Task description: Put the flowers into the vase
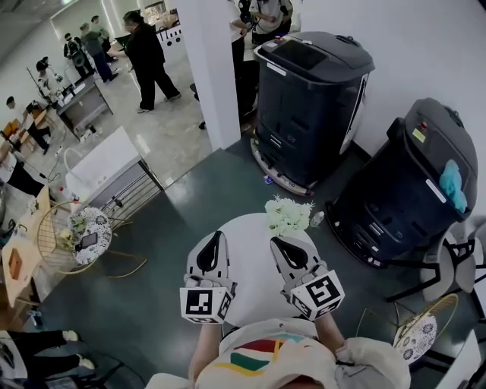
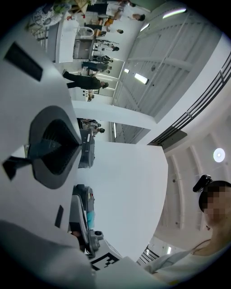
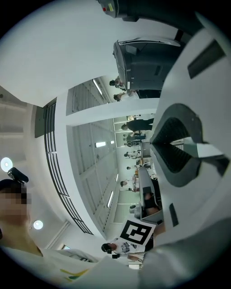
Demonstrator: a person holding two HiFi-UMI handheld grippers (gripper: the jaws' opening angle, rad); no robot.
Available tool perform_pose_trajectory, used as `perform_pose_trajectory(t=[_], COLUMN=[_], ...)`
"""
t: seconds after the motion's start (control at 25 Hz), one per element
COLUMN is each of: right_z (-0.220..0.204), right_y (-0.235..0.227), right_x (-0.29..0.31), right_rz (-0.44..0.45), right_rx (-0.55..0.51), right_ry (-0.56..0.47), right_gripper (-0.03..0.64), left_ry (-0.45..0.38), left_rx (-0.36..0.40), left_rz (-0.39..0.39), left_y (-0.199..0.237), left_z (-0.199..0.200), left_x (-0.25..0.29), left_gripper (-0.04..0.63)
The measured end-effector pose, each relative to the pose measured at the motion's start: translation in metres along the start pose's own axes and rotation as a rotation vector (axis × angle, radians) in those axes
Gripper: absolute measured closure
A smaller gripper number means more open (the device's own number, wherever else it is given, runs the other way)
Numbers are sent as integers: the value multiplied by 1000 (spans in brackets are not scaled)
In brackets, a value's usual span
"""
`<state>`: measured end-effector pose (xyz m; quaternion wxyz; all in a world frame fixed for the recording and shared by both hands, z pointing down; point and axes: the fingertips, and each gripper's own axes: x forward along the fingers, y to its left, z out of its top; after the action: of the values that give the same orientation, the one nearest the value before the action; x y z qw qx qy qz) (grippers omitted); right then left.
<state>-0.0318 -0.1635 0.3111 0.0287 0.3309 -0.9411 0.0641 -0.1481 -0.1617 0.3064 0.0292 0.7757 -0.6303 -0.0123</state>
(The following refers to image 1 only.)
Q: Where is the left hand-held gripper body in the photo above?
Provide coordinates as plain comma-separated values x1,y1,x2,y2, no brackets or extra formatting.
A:
179,275,238,324

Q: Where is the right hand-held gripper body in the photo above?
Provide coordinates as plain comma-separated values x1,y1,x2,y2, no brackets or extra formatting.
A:
280,266,346,322

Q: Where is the white green flowers bunch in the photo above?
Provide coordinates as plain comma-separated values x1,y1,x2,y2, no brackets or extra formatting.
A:
264,194,316,239

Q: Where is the person's left forearm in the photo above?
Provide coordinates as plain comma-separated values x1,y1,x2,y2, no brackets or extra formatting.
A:
188,322,223,384

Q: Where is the person's right forearm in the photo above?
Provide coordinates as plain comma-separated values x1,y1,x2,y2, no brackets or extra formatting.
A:
314,315,347,356

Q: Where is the white round table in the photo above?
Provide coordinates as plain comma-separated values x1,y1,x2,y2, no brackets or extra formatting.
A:
207,212,324,328

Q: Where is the person's cream printed top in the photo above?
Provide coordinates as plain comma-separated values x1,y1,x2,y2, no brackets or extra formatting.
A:
146,318,412,389

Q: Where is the black white patterned cushion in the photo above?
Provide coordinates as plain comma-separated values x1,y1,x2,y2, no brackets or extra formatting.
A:
68,207,113,266
393,314,437,365

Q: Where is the black cart with grey lid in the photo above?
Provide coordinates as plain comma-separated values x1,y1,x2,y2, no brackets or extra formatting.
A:
325,97,479,269

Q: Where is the black phone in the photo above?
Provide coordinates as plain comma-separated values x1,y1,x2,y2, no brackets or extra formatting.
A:
74,232,99,251

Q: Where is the white sink cabinet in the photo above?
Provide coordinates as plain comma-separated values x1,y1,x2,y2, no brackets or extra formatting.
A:
65,126,164,220

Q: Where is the black cart with white panel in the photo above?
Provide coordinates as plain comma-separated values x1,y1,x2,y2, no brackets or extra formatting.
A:
250,30,376,197

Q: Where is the teal cloth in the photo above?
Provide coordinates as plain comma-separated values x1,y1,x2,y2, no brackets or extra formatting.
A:
439,159,468,213

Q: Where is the white side desk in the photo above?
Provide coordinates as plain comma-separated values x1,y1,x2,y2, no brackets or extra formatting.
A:
442,330,483,389

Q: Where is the black office chair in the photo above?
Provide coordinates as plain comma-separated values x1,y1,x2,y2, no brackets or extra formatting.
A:
189,83,208,130

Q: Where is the white faucet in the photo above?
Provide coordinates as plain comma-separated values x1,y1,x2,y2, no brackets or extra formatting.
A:
63,147,83,172

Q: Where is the light wooden counter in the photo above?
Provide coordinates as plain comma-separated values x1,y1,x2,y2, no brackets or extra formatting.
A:
0,185,52,308

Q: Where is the brown wooden box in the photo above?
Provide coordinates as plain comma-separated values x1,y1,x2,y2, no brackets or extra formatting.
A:
8,248,24,280

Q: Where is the grey metal desk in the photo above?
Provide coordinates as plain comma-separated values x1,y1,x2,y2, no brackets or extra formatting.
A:
55,75,114,140

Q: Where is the grey chair with black frame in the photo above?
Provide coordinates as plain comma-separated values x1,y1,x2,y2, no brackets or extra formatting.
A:
387,218,462,303
450,216,486,316

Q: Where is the gold wire chair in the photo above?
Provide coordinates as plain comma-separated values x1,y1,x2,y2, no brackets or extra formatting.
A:
36,201,148,279
356,293,460,365

